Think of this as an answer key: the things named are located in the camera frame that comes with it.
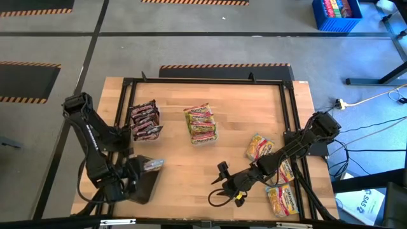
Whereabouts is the white printed cardboard box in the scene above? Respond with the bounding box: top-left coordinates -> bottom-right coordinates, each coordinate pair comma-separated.
335,188 -> 386,226

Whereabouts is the black floor cable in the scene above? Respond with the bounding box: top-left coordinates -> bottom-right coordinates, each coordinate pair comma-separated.
327,136 -> 350,179
327,116 -> 407,137
345,148 -> 407,153

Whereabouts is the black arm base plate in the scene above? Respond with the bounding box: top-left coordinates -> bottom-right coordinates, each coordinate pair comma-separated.
284,131 -> 330,157

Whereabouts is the black cable conduit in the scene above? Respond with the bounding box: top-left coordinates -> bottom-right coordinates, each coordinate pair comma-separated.
76,177 -> 115,218
291,157 -> 338,221

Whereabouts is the black hazard-striped floor mat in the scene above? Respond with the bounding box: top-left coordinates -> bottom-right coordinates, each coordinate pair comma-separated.
0,60 -> 62,105
141,0 -> 251,6
0,0 -> 75,18
158,62 -> 296,80

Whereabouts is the white coiled cable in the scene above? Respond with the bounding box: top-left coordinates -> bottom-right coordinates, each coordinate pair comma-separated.
387,88 -> 407,103

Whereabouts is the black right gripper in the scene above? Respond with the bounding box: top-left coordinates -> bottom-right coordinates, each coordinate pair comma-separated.
210,161 -> 266,208

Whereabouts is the yellow green box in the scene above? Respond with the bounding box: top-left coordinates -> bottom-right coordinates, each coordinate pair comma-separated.
330,0 -> 343,19

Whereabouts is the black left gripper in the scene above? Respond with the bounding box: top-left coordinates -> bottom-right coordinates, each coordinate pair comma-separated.
106,157 -> 142,203

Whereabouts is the black metal table frame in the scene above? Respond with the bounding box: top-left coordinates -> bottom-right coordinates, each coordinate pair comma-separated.
113,71 -> 319,222

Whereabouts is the clear plastic container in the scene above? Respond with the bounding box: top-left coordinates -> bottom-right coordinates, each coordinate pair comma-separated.
183,102 -> 220,146

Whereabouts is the black metal stand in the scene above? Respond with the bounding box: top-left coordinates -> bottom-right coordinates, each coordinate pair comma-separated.
345,60 -> 407,86
375,0 -> 407,61

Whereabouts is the yellow floor power cable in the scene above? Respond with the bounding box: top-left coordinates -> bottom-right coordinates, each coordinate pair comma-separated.
345,83 -> 407,108

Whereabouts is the silver metal bracket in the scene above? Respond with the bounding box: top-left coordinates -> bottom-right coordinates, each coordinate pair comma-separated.
275,221 -> 314,229
99,218 -> 137,226

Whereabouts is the black metal beam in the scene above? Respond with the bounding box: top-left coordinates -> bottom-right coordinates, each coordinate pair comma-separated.
331,167 -> 407,194

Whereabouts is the maroon box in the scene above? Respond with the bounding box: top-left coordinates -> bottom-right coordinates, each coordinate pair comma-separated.
340,0 -> 354,18

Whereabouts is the blue plastic crate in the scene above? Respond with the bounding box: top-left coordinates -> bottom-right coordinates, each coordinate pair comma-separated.
312,0 -> 364,32

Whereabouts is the black metal crossbar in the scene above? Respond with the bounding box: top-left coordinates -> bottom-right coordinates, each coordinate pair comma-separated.
0,214 -> 407,229

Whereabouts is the dark red packets stack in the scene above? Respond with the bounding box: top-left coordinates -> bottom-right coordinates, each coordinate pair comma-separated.
128,99 -> 165,142

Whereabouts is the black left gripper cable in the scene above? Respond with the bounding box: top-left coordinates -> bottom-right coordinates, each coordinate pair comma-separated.
75,152 -> 134,205

